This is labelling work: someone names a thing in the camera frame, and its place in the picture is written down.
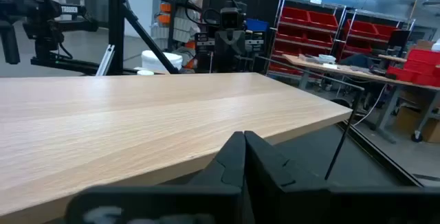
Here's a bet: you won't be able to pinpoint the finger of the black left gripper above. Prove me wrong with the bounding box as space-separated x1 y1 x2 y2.
230 43 246 74
215 43 232 74

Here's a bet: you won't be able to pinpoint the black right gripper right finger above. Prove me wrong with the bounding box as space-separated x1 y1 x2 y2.
244 130 440 224

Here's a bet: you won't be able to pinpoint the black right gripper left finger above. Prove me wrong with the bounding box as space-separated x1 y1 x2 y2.
65 131 246 224

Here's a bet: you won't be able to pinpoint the rack with orange bins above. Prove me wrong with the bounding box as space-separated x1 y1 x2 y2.
151 0 207 72

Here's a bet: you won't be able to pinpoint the blue plastic bin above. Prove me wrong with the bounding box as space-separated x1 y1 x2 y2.
245 18 270 32

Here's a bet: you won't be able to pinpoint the white bucket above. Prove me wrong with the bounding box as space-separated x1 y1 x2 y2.
140 49 184 74

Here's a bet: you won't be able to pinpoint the rack with red bins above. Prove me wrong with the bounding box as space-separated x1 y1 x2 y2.
338 9 413 63
266 0 347 80

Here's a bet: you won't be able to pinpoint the clear plastic containers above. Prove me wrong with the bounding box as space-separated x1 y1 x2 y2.
298 54 338 65

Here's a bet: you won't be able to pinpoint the wooden workbench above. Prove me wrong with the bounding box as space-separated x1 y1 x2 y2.
282 54 440 142

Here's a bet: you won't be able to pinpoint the black office chair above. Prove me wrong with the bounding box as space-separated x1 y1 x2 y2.
329 54 379 110

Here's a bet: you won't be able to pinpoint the cardboard box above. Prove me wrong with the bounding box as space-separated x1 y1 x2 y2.
395 89 440 144

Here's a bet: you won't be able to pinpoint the black monitor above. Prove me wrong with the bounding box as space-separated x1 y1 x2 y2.
386 30 412 58

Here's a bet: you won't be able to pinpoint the red plastic storage bin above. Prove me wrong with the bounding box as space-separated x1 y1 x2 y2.
404 47 440 76
412 72 440 88
386 65 417 82

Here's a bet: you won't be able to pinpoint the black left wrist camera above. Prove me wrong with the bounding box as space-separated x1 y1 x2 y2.
219 7 243 30

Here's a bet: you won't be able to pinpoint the silver angle bracket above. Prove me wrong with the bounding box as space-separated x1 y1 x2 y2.
95 43 116 77

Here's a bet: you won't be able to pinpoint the white power cable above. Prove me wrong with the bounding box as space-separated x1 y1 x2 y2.
353 83 388 127

